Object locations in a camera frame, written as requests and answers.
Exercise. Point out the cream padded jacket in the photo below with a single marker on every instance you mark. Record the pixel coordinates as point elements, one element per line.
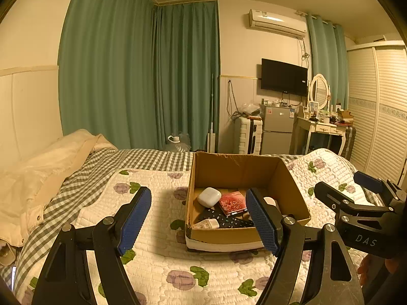
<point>41,171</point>

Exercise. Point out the brown cardboard box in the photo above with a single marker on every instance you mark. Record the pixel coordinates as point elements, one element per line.
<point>222,238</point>

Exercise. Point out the clear plastic bag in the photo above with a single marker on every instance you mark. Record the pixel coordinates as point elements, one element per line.
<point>249,108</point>

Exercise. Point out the white earbuds case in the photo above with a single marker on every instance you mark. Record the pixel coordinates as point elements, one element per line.
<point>209,197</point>

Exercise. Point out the white flat mop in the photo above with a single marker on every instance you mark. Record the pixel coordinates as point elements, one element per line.
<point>211,139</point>

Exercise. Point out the green checked bed sheet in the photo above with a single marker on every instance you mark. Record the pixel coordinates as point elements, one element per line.
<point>95,171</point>

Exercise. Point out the black wall television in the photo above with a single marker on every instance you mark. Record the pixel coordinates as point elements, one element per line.
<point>284,76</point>

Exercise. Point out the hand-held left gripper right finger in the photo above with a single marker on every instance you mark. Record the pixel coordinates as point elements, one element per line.
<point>262,222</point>

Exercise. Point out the white charger adapter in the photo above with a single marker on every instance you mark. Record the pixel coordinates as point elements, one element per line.
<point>206,224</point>

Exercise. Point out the small red box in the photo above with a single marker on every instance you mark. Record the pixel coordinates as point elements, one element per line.
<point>232,204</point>

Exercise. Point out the smartphone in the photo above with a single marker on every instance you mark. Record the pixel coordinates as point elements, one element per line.
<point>13,278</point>

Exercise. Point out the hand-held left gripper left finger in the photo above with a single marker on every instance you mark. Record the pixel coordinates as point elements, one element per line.
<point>135,219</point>

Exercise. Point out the white oval mirror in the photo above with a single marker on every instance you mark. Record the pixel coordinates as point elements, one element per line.
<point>318,90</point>

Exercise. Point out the white dressing table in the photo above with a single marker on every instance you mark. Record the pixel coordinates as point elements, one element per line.
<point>321,127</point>

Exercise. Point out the dark suitcase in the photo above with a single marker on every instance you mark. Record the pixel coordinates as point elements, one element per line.
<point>348,143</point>

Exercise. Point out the clear water jug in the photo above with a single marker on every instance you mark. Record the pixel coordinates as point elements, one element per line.
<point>179,142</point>

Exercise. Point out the silver small fridge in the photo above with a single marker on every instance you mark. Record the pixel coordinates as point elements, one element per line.
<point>278,127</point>

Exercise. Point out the small open cardboard carton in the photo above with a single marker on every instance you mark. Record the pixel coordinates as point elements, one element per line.
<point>345,116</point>

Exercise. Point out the white air conditioner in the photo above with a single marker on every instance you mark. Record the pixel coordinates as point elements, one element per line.
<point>276,22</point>

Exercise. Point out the white suitcase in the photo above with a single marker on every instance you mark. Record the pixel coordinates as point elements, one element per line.
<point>246,135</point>

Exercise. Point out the person's right hand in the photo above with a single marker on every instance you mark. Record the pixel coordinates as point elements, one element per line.
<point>364,270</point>

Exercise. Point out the green curtain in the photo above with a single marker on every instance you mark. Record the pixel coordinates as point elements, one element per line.
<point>327,57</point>
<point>108,63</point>
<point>187,70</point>

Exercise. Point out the white louvred wardrobe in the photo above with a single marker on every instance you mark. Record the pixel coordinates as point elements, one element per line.
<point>378,108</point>

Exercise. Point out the black remote control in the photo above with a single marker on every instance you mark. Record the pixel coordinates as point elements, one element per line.
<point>235,222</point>

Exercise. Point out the floral quilted bedspread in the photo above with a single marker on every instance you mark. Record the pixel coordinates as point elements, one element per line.
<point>159,260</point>

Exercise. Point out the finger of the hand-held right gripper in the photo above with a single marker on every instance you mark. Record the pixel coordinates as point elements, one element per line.
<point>368,181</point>
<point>327,193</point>

